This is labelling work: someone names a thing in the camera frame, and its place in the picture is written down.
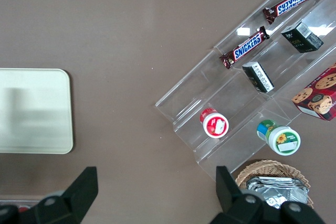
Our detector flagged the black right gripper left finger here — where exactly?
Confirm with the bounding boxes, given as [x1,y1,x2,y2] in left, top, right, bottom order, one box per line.
[0,166,99,224]

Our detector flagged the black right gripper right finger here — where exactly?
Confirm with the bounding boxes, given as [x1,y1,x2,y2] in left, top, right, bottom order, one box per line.
[209,166,327,224]

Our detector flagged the light wicker basket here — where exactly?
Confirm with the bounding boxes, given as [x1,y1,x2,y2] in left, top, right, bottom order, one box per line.
[235,159,314,209]

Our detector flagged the cream plastic tray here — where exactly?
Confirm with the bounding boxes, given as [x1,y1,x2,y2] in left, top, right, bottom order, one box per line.
[0,68,74,155]

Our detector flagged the silver foil packets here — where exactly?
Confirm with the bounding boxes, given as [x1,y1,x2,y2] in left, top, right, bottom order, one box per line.
[239,176,309,209]

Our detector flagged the red lid yoghurt cup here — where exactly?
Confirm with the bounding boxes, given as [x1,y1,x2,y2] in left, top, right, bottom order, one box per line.
[199,108,230,139]

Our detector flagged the green lid yoghurt cup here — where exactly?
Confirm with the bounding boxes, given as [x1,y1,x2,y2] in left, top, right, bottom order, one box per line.
[256,119,302,156]

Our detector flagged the clear acrylic step shelf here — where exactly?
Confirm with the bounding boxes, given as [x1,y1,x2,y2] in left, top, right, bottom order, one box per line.
[154,0,336,183]

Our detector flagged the small black carton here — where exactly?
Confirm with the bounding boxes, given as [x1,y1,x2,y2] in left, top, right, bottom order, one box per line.
[280,22,324,54]
[241,61,275,94]

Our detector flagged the red chocolate chip cookie box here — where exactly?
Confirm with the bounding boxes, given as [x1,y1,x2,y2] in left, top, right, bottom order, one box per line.
[291,62,336,122]

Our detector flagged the Snickers bar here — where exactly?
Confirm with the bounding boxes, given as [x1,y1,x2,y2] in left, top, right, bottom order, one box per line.
[219,26,271,70]
[262,0,320,25]

